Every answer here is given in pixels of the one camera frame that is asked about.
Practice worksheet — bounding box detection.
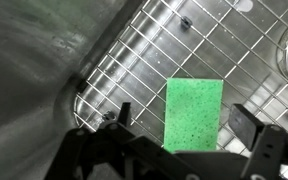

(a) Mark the stainless steel sink basin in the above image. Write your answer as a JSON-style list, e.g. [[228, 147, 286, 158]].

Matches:
[[0, 0, 288, 180]]

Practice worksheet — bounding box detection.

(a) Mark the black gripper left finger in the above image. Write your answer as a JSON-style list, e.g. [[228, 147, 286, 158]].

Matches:
[[45, 101, 162, 180]]

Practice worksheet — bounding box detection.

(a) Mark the green sponge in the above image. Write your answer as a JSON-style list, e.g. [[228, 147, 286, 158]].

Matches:
[[162, 77, 225, 155]]

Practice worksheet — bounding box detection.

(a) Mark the metal wire sink grid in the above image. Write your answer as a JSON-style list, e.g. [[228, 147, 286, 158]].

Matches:
[[72, 0, 288, 180]]

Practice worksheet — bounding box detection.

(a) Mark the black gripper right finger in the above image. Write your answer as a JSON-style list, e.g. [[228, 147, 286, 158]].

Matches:
[[228, 103, 288, 180]]

